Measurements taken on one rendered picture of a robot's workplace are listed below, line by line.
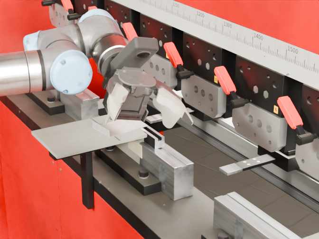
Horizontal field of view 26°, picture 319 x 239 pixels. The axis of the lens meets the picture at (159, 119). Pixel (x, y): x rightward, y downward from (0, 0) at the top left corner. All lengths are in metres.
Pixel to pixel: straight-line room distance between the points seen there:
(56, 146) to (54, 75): 0.62
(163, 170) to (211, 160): 2.17
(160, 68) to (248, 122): 0.35
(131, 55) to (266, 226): 0.53
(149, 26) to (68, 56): 0.52
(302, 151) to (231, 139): 0.69
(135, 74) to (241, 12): 0.27
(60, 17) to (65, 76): 1.01
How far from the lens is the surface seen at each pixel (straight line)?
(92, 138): 1.85
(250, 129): 1.42
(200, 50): 1.52
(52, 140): 1.85
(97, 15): 1.40
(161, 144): 1.86
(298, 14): 1.25
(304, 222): 3.46
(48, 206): 2.36
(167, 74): 1.66
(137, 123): 1.94
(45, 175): 2.31
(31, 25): 2.67
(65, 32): 1.36
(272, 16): 1.31
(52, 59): 1.23
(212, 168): 3.91
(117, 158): 1.96
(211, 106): 1.52
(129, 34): 1.72
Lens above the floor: 1.76
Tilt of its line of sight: 23 degrees down
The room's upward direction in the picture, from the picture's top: straight up
